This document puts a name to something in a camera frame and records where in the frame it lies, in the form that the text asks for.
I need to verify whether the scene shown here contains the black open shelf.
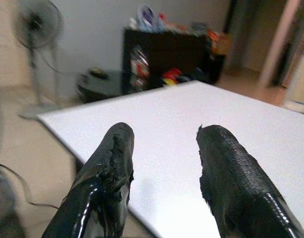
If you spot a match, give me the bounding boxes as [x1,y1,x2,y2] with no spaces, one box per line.
[121,26,226,95]

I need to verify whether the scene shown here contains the black floor cable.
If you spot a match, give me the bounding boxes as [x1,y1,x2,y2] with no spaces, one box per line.
[0,160,60,210]

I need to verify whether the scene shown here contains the beige door frame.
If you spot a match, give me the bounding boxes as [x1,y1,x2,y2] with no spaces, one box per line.
[259,0,304,89]

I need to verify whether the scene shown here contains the round black low stool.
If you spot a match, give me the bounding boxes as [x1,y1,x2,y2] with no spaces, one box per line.
[76,67,123,103]

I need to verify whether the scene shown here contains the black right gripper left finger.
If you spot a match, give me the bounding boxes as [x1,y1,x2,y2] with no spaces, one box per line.
[41,122,135,238]

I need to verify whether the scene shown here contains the grey standing fan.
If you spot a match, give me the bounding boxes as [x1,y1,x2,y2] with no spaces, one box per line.
[14,0,65,119]

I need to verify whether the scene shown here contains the white purple bag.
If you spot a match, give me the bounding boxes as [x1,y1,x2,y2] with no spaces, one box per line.
[135,4,159,32]

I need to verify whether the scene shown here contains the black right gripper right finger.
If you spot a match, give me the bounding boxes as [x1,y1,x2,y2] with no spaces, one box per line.
[196,123,304,238]

